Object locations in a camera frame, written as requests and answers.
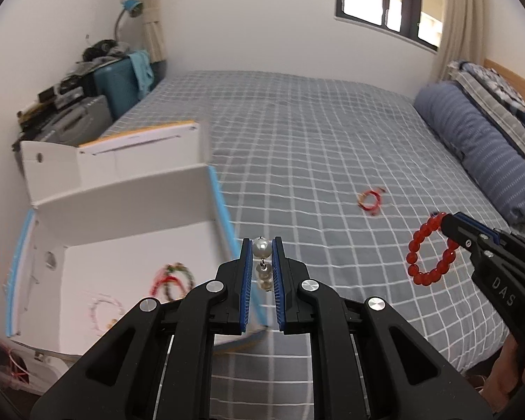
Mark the white pearl earring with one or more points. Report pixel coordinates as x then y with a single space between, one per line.
261 247

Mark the black headphones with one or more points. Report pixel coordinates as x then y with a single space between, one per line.
100 48

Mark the blue desk lamp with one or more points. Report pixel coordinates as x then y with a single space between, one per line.
133 6

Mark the grey suitcase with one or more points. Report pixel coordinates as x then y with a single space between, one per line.
83 118

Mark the dark blue patterned cloth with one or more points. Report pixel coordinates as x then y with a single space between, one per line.
507 92

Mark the grey checked pillow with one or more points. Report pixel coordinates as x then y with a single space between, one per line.
477 83

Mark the rolled blue striped quilt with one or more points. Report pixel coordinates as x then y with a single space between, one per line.
477 140

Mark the person's right hand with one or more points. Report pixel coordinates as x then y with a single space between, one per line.
505 376

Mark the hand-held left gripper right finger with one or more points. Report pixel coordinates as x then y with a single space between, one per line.
278 284

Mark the wooden headboard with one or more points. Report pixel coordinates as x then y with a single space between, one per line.
516 78

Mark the blue and yellow cardboard box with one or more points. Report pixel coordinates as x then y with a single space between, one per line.
135 210

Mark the blue suitcase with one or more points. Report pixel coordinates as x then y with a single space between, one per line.
113 87

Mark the beige curtain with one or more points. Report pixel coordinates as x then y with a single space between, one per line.
153 35
461 17

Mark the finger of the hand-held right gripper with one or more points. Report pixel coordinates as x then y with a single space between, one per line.
485 229
463 234

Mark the teal cloth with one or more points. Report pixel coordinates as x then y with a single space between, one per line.
142 74

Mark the stack of dark devices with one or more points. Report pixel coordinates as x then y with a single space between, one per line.
65 89

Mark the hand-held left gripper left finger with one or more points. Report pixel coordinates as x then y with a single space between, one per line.
246 284

